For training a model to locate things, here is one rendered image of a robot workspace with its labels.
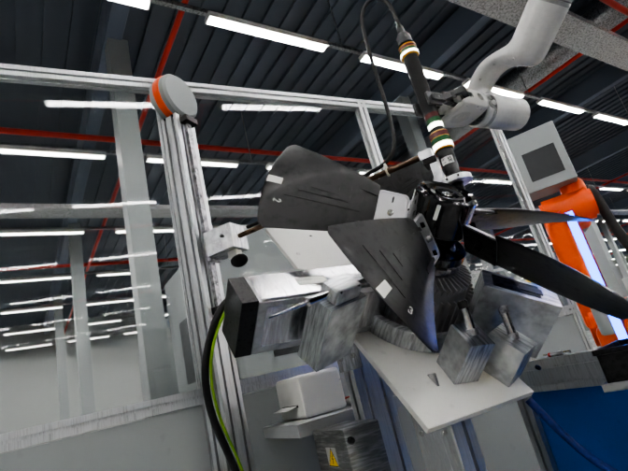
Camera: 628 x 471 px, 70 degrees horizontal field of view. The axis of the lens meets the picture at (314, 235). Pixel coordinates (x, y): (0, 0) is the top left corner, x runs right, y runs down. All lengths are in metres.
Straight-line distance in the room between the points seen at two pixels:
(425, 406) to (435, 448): 0.12
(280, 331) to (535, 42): 0.86
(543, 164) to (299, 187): 4.18
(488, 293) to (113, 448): 0.97
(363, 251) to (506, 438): 1.40
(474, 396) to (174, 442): 0.80
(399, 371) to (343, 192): 0.36
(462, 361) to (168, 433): 0.81
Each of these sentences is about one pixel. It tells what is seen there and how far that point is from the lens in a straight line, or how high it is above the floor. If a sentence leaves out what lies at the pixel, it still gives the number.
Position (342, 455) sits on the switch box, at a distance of 1.04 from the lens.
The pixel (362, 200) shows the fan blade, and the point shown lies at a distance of 0.91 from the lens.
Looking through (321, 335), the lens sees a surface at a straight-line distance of 0.76.
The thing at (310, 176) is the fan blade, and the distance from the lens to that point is 0.93.
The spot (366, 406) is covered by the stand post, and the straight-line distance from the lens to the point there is 1.11.
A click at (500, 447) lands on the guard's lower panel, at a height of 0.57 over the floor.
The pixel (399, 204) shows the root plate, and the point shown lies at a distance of 0.92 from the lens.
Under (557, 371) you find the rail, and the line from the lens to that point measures 1.36.
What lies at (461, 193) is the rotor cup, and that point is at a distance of 0.93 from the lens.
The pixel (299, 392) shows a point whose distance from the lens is 1.24.
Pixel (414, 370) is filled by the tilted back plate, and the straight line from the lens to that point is 0.88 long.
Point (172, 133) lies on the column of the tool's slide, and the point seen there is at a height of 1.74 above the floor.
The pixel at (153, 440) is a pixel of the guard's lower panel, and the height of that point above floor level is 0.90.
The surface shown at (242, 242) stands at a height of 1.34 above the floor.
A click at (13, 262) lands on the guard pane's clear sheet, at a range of 1.43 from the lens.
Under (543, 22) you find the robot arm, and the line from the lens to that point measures 1.23.
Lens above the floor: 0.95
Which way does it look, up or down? 17 degrees up
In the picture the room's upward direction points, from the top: 14 degrees counter-clockwise
